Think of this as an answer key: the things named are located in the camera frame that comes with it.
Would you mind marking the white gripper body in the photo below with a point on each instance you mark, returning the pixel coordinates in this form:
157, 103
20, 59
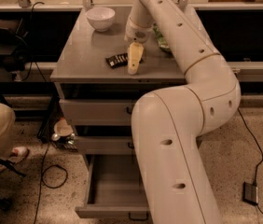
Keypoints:
137, 33

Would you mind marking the green chip bag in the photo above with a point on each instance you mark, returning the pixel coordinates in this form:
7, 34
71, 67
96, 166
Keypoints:
163, 45

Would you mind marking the grey middle drawer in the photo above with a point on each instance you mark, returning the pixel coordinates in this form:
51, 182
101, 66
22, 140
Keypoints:
104, 140

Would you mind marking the grey drawer cabinet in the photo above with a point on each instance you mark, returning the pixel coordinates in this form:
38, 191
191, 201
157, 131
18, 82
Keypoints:
83, 62

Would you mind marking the grey top drawer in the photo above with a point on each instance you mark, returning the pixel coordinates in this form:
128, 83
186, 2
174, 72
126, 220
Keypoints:
101, 104

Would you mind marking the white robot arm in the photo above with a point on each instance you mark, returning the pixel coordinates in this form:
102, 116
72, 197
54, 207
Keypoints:
165, 123

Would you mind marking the black equipment on shelf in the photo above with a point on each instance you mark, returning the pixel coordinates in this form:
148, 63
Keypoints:
14, 52

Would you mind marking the grey drawer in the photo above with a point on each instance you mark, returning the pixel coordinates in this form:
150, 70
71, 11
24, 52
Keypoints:
114, 189
101, 104
104, 140

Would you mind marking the grey bottom drawer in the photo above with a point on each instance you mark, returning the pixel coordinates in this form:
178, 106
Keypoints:
114, 189

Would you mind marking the white bowl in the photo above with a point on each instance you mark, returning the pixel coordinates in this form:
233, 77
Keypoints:
100, 18

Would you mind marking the white shoe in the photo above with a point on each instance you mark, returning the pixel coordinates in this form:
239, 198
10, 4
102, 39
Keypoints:
18, 154

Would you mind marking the black power adapter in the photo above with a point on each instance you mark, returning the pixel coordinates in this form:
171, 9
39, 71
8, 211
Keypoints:
250, 193

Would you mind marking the wire basket with dishes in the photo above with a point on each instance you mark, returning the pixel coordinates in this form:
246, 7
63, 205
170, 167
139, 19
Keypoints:
63, 136

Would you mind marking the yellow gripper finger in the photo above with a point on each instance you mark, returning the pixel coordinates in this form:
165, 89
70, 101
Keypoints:
135, 52

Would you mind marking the dark chocolate rxbar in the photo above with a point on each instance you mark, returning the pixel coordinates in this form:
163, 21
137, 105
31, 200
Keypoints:
117, 60

